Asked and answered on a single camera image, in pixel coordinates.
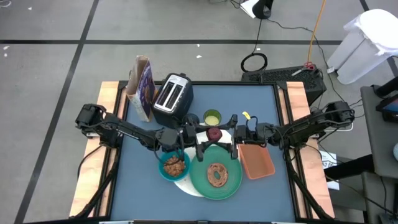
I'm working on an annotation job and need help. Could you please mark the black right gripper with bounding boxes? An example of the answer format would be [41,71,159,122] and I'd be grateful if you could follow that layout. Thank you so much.
[213,113,272,161]

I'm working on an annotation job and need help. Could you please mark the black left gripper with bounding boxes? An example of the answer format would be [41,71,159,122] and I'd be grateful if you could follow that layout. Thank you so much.
[156,122,219,163]

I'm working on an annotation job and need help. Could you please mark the red apple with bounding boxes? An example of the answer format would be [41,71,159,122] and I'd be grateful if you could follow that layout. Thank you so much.
[206,127,223,142]

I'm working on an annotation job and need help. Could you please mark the green glass cup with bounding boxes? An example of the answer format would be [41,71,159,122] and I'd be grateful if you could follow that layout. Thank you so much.
[203,109,223,127]

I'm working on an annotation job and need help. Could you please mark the brown bagel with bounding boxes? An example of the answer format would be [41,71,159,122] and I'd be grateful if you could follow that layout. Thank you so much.
[206,162,229,189]

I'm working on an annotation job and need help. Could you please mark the purple cereal box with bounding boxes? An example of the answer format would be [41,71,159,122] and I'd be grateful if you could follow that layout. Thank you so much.
[125,55,158,123]

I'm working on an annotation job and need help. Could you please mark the orange plastic tray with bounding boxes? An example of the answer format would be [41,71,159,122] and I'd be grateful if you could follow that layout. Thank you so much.
[237,143,276,180]

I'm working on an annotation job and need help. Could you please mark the brown cereal flakes heap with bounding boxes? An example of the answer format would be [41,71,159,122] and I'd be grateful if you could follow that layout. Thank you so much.
[163,155,187,177]

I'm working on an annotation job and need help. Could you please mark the green plastic plate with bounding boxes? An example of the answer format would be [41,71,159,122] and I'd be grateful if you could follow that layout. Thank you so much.
[188,145,244,201]

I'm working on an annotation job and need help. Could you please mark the black toaster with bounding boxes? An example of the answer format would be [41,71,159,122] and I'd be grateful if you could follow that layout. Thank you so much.
[151,72,195,129]

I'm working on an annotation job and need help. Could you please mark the white round woven placemat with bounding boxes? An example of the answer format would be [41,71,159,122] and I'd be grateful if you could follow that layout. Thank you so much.
[168,122,242,198]

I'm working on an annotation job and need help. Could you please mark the teal plastic bowl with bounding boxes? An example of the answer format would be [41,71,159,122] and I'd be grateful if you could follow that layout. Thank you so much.
[158,149,192,182]

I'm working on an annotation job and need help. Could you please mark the black perforated computer case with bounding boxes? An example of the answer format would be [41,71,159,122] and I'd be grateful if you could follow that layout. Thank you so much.
[241,65,328,105]

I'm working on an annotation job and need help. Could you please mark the wooden side board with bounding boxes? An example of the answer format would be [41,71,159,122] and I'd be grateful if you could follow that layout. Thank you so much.
[285,81,336,219]
[68,81,121,218]

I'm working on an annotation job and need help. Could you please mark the white printed paper sheet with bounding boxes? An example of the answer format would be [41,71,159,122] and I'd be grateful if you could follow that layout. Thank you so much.
[319,150,341,191]

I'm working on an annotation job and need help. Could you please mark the black curved stand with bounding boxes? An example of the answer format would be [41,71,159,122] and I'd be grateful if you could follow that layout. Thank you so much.
[252,0,275,21]

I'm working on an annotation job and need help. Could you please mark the grey side desk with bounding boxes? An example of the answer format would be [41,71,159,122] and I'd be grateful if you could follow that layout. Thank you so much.
[359,85,398,171]

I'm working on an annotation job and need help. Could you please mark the white trash bin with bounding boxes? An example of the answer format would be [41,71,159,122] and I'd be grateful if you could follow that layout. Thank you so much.
[326,8,398,86]

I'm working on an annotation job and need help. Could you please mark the black tablet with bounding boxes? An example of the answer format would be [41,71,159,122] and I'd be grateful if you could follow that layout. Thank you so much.
[375,94,398,123]

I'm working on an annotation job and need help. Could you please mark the black table frame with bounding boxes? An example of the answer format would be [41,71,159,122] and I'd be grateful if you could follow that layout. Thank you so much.
[68,70,336,224]

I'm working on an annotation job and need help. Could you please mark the black coiled cable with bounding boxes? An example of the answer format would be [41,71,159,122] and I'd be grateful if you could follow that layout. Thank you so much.
[240,52,269,73]

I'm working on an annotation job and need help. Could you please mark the red-handled scissors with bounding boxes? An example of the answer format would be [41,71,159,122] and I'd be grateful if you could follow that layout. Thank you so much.
[290,61,318,78]

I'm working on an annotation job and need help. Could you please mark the yellow cable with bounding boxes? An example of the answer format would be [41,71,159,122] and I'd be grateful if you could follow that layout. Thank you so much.
[307,0,328,63]

